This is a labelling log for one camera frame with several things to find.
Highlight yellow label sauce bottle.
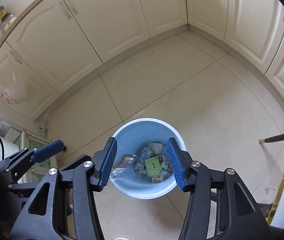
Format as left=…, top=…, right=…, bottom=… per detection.
left=0, top=5, right=8, bottom=22

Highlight large clear jar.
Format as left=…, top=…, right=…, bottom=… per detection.
left=3, top=14, right=16, bottom=32

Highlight white tissue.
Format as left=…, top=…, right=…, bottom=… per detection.
left=147, top=142, right=163, bottom=154

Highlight green white tissue packet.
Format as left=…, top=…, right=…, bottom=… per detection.
left=134, top=148, right=154, bottom=176

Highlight red white pill blister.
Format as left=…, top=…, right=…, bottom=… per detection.
left=151, top=174, right=166, bottom=183

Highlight yellow green sachet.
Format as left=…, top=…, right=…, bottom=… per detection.
left=145, top=157, right=163, bottom=177

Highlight light blue plastic bucket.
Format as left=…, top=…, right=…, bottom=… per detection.
left=110, top=118, right=186, bottom=200

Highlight silver foil packet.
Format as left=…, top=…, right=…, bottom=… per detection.
left=159, top=155, right=170, bottom=170

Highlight lower cream cabinets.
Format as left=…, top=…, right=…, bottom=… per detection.
left=0, top=0, right=284, bottom=120

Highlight green gold snack wrapper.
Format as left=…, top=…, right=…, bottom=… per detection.
left=111, top=154, right=138, bottom=179

